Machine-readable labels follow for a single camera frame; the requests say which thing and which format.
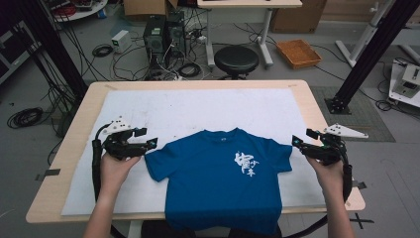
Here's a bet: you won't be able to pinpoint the black round stool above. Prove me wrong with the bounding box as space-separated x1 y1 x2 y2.
213 45 261 81

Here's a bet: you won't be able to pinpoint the white metal stand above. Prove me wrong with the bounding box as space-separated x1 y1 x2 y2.
335 0 397 68

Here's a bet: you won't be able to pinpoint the orange basket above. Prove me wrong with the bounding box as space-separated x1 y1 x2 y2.
275 39 323 70

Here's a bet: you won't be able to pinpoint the grey metal rack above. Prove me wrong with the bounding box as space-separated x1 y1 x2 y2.
0 20 43 84

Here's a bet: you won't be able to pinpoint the round white table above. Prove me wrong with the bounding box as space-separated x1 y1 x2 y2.
43 0 109 24

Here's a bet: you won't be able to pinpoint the small white box device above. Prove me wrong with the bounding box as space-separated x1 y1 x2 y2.
111 29 133 55

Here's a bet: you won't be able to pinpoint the person's left hand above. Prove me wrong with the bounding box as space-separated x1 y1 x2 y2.
99 152 143 198

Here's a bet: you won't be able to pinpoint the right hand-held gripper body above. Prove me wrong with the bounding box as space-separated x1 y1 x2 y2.
301 123 369 167

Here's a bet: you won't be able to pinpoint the white foam mat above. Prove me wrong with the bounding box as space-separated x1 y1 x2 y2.
60 88 327 216

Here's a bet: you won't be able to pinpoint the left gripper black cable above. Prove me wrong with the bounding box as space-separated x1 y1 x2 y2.
91 122 112 202

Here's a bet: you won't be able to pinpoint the black metal post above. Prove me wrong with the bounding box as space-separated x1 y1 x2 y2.
324 0 420 115
16 0 89 101

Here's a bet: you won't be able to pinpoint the blue t-shirt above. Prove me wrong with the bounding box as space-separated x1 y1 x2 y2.
144 127 294 236

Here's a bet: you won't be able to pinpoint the dark computer tower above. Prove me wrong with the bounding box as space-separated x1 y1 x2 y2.
143 15 168 71
164 11 188 60

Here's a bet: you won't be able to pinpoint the person's dark trousers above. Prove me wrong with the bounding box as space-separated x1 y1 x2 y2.
141 219 283 238

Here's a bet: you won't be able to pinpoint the black tape cross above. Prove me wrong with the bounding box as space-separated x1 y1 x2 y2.
349 212 375 230

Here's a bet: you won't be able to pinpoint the coiled black cable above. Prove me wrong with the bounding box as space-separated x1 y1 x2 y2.
6 106 45 130
91 43 115 59
177 61 203 79

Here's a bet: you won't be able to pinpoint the grey white machine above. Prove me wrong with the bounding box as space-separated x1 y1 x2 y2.
391 62 420 99

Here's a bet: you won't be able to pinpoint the white desk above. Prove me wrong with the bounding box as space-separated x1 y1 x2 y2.
196 0 303 69

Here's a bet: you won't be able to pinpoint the person's right hand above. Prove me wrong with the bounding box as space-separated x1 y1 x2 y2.
305 156 345 199

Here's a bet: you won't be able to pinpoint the grey floor mat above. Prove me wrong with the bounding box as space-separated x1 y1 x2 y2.
310 86 396 144

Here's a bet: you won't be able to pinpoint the large cardboard box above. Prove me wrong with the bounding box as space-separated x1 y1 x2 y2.
270 0 328 35

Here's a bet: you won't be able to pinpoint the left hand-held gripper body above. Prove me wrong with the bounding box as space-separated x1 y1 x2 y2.
100 115 150 162

